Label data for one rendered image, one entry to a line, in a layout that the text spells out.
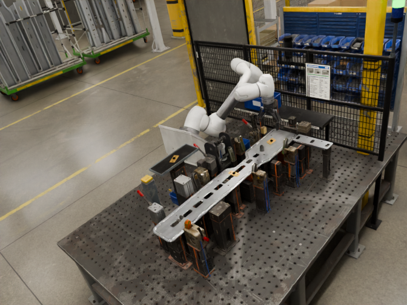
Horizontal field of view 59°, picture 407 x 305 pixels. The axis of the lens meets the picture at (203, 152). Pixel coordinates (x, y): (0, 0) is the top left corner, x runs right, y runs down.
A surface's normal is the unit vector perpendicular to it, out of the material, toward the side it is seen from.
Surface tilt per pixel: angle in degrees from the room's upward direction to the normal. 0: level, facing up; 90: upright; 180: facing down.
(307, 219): 0
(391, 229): 0
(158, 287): 0
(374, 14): 90
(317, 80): 90
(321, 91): 90
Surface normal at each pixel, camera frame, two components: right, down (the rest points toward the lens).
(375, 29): -0.63, 0.51
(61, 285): -0.17, -0.83
